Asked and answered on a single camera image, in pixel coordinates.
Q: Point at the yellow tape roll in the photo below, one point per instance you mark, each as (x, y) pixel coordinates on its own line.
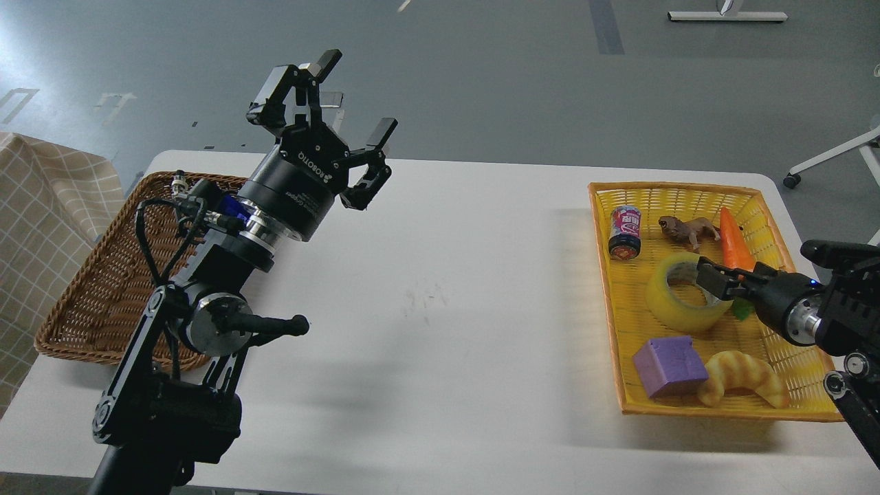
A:
(677, 314)

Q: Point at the toy croissant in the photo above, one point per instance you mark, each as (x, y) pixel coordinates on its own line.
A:
(729, 370)

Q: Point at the yellow plastic basket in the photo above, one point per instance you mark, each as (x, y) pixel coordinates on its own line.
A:
(630, 323)

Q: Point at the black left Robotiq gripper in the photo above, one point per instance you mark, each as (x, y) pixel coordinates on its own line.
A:
(302, 185)

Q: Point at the purple foam block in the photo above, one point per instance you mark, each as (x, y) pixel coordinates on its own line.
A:
(669, 367)

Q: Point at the beige checkered cloth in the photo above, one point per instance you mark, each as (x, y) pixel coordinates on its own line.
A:
(55, 203)

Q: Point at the white stand base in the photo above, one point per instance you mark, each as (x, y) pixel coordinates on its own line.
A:
(727, 11)

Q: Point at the brown toy animal figure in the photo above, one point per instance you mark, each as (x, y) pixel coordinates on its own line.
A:
(689, 232)

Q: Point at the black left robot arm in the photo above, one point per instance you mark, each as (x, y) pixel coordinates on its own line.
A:
(173, 402)

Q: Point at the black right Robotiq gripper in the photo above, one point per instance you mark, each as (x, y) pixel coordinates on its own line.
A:
(774, 298)

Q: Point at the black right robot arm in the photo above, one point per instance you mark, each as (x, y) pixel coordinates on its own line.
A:
(841, 318)

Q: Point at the white chair leg with caster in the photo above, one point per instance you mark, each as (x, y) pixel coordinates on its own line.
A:
(866, 144)

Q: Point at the brown wicker basket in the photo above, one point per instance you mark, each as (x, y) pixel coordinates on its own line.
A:
(97, 314)

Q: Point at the toy carrot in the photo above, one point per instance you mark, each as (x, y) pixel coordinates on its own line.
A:
(736, 255)

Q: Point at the small pink drink can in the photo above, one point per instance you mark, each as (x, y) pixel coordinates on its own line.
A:
(624, 241)

